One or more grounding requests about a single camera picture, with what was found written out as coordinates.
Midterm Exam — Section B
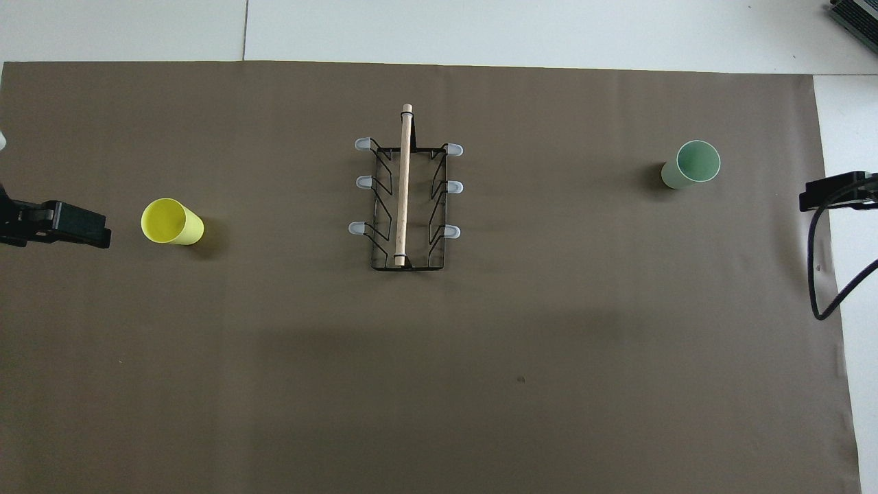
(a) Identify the black wire cup rack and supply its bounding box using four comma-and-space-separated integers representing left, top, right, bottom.
348, 104, 464, 272

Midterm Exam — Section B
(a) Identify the grey ribbed device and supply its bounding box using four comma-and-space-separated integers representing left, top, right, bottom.
827, 0, 878, 36

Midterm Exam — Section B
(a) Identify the brown table mat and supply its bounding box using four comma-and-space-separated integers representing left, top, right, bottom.
0, 60, 862, 494

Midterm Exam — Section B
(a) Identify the yellow plastic cup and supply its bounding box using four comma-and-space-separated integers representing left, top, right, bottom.
141, 198, 205, 246

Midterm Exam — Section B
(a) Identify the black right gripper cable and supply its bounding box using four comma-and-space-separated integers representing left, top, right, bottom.
807, 194, 878, 322

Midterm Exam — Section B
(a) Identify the pale green plastic cup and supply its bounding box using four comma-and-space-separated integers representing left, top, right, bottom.
661, 140, 722, 190

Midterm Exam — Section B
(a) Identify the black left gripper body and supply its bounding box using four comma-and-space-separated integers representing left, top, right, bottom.
0, 182, 36, 246

